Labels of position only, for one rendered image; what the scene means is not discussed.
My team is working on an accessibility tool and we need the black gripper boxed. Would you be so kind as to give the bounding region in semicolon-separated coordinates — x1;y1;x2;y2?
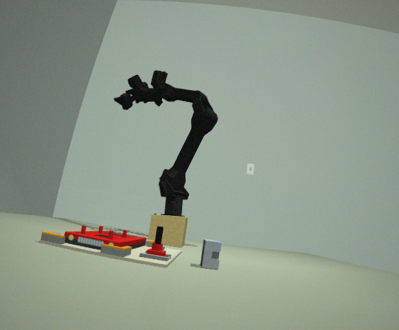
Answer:
114;82;149;110

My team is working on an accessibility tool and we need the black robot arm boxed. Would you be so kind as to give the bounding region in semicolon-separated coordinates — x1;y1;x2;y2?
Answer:
128;71;218;217

